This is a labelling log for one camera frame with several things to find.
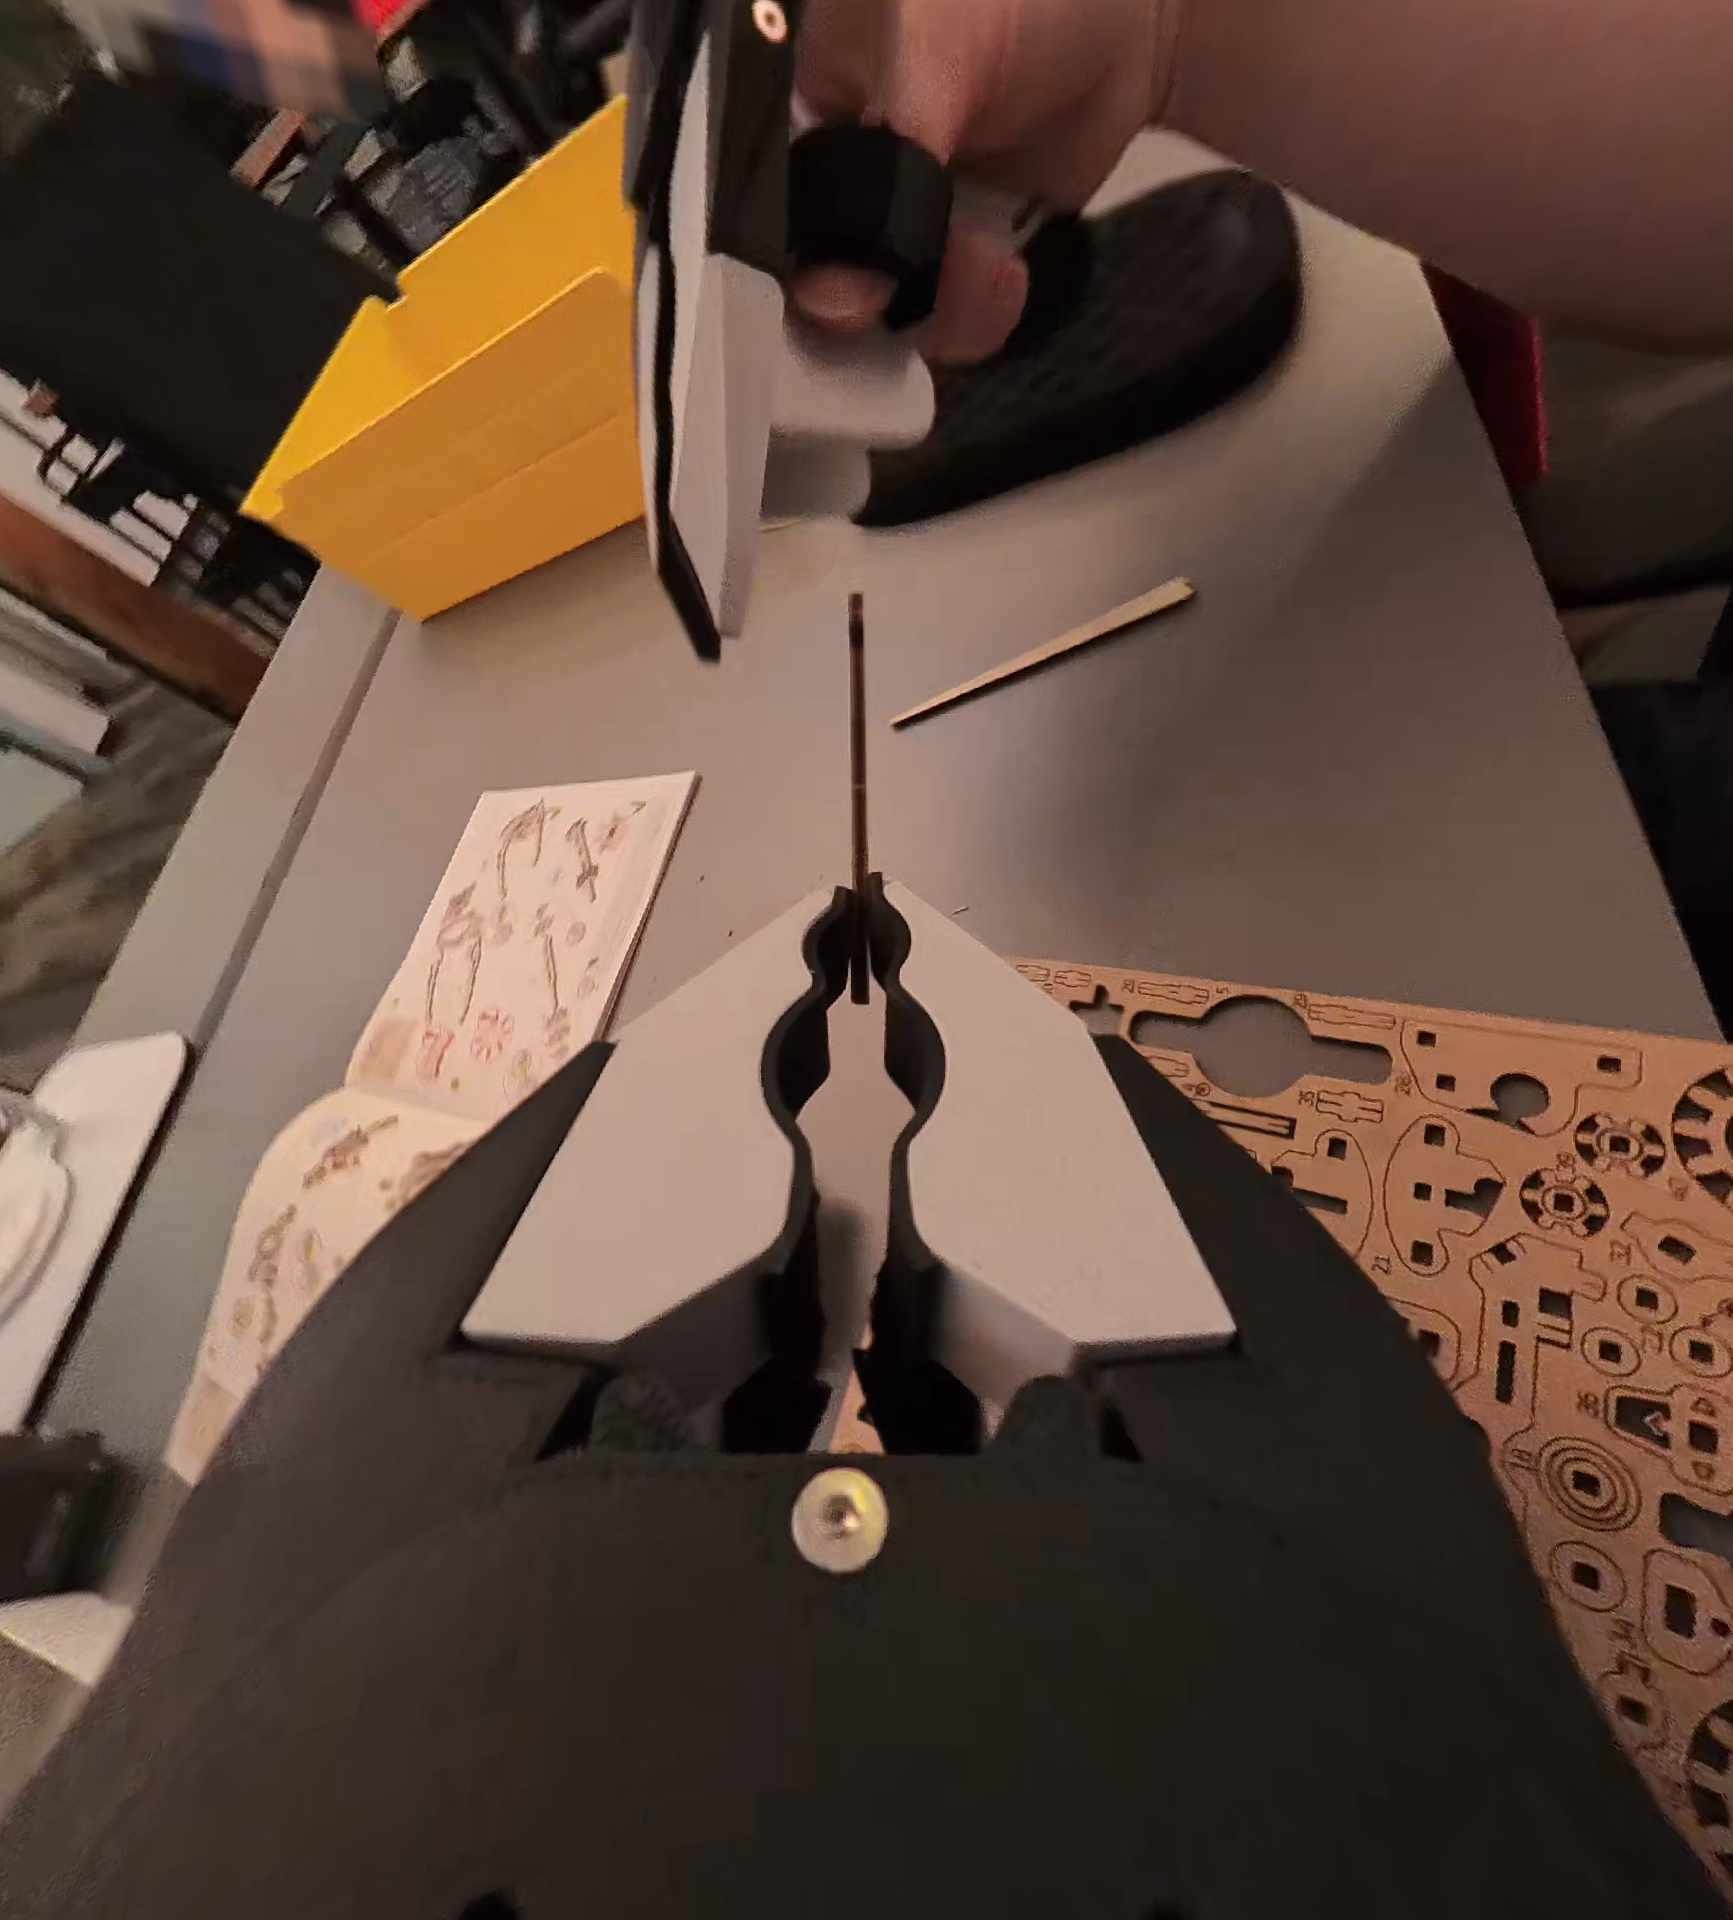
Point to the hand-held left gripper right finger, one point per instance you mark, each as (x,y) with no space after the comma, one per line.
(1060,1200)

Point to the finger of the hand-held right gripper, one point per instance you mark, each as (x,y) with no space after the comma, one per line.
(730,433)

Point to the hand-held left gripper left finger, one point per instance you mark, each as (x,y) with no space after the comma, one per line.
(624,1200)

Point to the thin wooden model part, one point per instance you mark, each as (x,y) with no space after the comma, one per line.
(856,752)

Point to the person's right forearm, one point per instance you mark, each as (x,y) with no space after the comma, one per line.
(1479,135)

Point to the laser-cut wooden parts sheet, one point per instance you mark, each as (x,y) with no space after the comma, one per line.
(1555,1275)

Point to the person's right hand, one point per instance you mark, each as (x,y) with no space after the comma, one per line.
(1001,90)

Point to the yellow plastic bin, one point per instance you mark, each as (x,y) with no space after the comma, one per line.
(491,433)

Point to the illustrated instruction booklet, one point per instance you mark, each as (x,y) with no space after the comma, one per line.
(506,977)

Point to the dark equipment clutter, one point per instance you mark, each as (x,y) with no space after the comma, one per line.
(475,135)

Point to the thin wooden stick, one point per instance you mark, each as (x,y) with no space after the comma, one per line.
(1046,649)

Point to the black oval textured pad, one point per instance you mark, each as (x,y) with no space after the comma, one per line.
(1150,343)

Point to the white moulded tray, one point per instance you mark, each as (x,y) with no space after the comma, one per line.
(85,1200)

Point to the black flat panel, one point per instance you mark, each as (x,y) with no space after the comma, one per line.
(130,271)

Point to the brown wooden furniture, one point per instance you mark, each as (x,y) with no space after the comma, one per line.
(71,555)

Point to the person's dark trousers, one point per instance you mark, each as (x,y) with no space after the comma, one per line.
(1690,779)

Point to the red object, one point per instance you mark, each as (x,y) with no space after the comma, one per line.
(1498,375)

